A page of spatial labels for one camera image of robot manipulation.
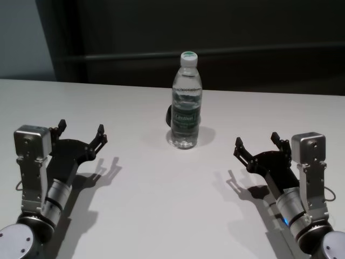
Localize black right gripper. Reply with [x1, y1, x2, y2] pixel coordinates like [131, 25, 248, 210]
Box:
[232, 132, 300, 193]

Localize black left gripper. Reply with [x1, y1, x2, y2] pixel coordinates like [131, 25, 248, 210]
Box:
[45, 118, 109, 186]

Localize clear water bottle green label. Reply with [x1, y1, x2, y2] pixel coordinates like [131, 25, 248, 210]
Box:
[170, 51, 203, 149]

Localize small black object behind bottle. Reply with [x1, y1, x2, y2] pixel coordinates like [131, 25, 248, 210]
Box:
[164, 104, 175, 128]

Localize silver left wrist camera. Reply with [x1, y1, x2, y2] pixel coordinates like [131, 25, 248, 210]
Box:
[13, 124, 52, 216]

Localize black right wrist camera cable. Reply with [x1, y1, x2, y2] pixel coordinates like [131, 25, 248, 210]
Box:
[323, 186, 336, 202]

